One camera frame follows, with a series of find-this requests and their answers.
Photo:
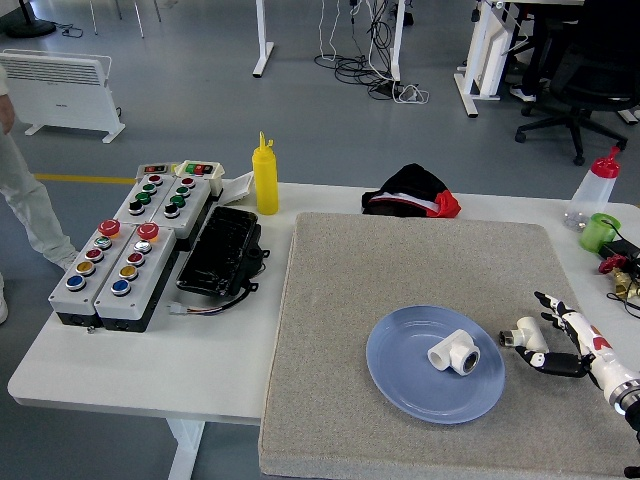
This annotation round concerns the person's hand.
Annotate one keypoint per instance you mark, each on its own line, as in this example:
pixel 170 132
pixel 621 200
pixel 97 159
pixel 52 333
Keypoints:
pixel 6 112

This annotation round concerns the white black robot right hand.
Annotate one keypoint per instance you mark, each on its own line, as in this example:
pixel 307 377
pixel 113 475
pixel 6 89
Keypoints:
pixel 585 335

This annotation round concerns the white pipe tee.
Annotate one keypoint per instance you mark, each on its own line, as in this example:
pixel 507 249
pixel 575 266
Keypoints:
pixel 531 332
pixel 450 350

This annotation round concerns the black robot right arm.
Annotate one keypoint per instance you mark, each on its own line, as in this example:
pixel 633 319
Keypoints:
pixel 630 396

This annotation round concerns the blue plate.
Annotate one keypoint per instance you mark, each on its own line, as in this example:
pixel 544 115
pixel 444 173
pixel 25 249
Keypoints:
pixel 400 375

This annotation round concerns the white electric heater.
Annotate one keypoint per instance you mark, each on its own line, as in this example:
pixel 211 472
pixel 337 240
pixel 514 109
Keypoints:
pixel 65 90

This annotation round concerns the black fan base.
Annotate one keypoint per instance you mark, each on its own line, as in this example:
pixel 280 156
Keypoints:
pixel 32 27

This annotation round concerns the person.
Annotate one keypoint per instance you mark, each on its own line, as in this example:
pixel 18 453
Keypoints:
pixel 25 200

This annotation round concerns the black power adapter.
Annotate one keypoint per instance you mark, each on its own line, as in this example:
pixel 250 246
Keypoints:
pixel 622 247

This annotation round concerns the green plastic cup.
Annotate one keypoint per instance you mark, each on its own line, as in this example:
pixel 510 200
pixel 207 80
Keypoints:
pixel 595 235

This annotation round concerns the clear squeeze bottle red cap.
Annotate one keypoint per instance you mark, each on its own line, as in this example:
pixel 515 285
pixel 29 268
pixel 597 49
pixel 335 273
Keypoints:
pixel 592 195

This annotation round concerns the metal chair legs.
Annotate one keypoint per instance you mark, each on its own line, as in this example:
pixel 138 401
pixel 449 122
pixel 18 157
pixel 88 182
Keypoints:
pixel 137 20

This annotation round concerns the grey five-button control box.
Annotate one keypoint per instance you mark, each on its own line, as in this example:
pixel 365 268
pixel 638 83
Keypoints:
pixel 140 295
pixel 85 295

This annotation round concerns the grey-brown mat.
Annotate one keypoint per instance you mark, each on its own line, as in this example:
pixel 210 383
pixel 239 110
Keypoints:
pixel 400 260

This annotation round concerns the black red cloth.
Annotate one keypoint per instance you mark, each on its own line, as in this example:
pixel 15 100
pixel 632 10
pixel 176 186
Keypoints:
pixel 410 192

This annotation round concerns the white plastic tray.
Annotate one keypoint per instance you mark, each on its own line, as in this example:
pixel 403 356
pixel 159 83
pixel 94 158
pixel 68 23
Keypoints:
pixel 240 187

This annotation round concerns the white shoe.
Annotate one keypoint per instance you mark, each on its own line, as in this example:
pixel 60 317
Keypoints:
pixel 522 93

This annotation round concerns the black plastic housing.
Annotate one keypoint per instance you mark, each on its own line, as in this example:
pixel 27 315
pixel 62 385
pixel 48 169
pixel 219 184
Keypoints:
pixel 220 250

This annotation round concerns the black office chair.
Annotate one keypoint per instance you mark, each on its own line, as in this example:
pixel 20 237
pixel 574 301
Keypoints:
pixel 585 75

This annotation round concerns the white desk leg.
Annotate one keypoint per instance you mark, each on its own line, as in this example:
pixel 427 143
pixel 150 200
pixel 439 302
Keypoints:
pixel 397 40
pixel 262 40

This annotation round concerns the yellow squeeze bottle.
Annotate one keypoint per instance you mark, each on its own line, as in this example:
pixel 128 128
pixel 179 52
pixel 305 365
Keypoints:
pixel 265 180

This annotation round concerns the white table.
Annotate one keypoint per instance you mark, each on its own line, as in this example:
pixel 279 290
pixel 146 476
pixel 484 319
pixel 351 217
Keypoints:
pixel 150 370

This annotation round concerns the grey small switch box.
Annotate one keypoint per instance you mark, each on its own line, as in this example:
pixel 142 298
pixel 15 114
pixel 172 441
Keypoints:
pixel 155 169

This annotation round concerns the white small switch box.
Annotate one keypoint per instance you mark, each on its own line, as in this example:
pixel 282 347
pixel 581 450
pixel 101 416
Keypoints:
pixel 202 169

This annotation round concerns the white desk frame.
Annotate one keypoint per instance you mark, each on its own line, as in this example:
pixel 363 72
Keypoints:
pixel 475 60

